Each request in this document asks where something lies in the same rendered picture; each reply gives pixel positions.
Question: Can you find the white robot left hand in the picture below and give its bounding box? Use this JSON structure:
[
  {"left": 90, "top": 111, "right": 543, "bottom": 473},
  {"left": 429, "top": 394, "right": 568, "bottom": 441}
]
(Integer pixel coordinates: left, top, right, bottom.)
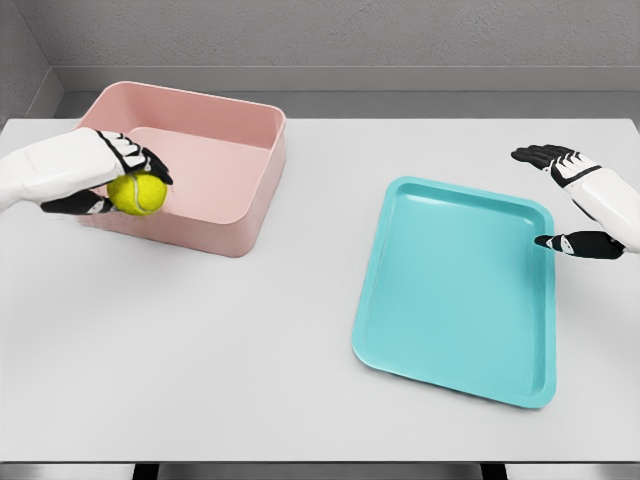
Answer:
[{"left": 29, "top": 127, "right": 175, "bottom": 217}]

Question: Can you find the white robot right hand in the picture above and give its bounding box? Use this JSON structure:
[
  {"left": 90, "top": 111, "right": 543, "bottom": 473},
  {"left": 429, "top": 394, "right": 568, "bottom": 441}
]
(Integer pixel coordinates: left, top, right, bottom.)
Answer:
[{"left": 510, "top": 144, "right": 640, "bottom": 261}]

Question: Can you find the pink plastic basket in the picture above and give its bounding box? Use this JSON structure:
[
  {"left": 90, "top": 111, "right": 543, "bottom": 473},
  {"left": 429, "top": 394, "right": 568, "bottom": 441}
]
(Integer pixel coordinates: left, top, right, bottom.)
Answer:
[{"left": 74, "top": 81, "right": 287, "bottom": 259}]

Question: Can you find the yellow tennis ball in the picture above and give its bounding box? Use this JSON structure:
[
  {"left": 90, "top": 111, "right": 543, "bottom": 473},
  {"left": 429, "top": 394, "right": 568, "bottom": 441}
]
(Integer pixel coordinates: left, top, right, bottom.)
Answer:
[{"left": 106, "top": 171, "right": 168, "bottom": 217}]

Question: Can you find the blue plastic tray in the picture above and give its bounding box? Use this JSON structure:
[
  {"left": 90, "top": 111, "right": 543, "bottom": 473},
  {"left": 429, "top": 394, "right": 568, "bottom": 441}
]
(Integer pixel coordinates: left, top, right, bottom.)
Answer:
[{"left": 351, "top": 175, "right": 558, "bottom": 411}]

